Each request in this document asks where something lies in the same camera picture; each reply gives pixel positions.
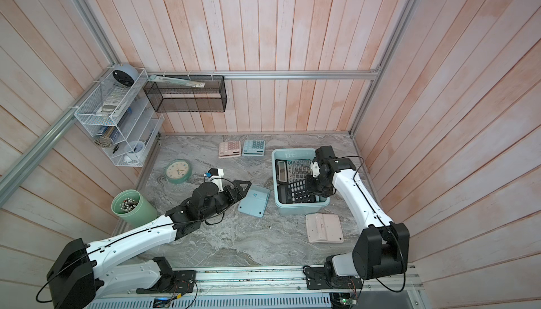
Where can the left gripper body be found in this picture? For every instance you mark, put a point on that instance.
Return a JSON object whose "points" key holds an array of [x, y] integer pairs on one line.
{"points": [[226, 198]]}

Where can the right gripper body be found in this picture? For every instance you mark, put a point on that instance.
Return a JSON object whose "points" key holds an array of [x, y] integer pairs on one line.
{"points": [[317, 187]]}

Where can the large black desk calculator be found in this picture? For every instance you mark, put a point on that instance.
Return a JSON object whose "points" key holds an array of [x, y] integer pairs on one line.
{"points": [[289, 171]]}

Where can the mint green storage box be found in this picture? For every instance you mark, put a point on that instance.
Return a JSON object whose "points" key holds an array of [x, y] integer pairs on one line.
{"points": [[298, 208]]}

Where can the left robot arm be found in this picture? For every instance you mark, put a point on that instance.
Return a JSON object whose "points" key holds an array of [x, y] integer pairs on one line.
{"points": [[83, 272]]}

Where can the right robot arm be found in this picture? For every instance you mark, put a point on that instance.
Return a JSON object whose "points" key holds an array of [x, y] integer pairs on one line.
{"points": [[383, 245]]}

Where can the upturned light blue calculator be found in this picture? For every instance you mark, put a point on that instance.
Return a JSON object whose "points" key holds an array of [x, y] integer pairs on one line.
{"points": [[255, 202]]}

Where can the upturned pink calculator right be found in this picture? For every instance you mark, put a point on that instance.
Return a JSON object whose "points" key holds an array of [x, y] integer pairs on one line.
{"points": [[324, 228]]}

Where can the small pink calculator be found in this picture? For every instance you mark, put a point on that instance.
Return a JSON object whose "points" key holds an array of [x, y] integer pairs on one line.
{"points": [[230, 149]]}

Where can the small teal calculator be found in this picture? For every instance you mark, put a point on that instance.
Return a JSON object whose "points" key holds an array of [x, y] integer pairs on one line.
{"points": [[254, 148]]}

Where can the green round clock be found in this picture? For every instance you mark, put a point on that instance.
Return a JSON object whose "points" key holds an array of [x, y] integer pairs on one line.
{"points": [[178, 171]]}

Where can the green pen cup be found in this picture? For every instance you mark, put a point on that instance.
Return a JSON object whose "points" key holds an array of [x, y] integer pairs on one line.
{"points": [[132, 207]]}

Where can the white mug on shelf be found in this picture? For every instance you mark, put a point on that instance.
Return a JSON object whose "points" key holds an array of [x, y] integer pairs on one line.
{"points": [[133, 152]]}

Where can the black mesh basket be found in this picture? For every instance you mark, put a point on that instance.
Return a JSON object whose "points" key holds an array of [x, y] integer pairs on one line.
{"points": [[173, 98]]}

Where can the ruler on basket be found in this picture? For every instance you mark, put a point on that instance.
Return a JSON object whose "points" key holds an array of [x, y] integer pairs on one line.
{"points": [[176, 81]]}

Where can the grey round alarm clock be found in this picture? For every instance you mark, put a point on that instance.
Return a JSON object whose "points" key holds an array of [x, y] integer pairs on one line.
{"points": [[125, 74]]}

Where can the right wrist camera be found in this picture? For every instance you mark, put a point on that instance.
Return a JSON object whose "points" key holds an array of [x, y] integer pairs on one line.
{"points": [[315, 169]]}

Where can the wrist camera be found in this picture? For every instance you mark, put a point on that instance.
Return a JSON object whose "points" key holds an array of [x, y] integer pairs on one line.
{"points": [[315, 169], [215, 176]]}

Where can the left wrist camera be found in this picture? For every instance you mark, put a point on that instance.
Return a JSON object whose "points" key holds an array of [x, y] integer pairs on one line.
{"points": [[215, 176]]}

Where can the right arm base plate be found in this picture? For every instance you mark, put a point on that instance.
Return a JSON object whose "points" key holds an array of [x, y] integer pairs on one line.
{"points": [[322, 279]]}

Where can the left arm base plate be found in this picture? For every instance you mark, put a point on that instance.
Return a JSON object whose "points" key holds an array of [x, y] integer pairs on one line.
{"points": [[182, 282]]}

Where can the white wire shelf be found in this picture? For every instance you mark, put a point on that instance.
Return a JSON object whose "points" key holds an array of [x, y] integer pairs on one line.
{"points": [[114, 115]]}

